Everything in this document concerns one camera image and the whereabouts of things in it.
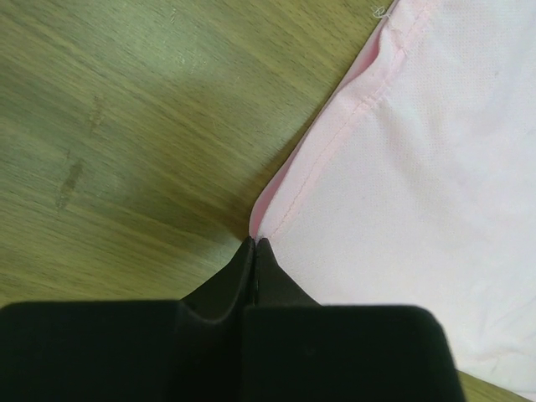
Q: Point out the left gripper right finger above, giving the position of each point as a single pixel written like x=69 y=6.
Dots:
x=294 y=349

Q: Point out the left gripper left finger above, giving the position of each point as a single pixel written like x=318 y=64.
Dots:
x=150 y=350

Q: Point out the pink t shirt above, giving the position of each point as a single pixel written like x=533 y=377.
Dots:
x=416 y=182

